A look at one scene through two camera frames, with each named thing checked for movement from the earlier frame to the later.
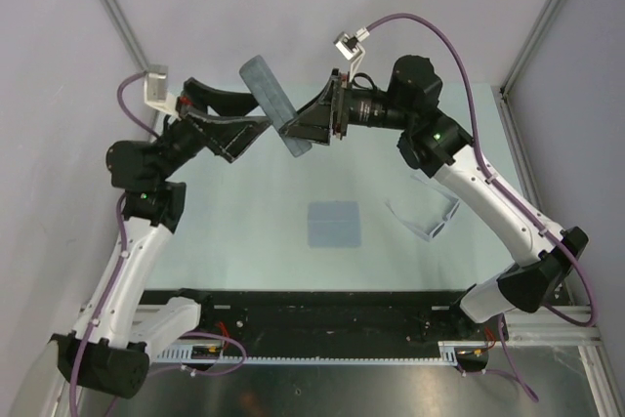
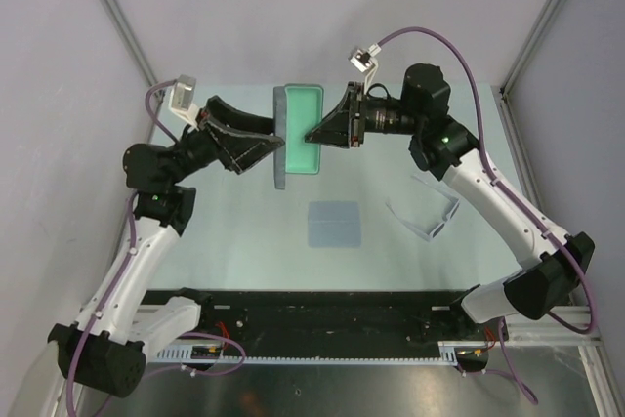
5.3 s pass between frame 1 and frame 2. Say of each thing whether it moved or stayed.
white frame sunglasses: stayed
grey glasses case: moved
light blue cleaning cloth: stayed
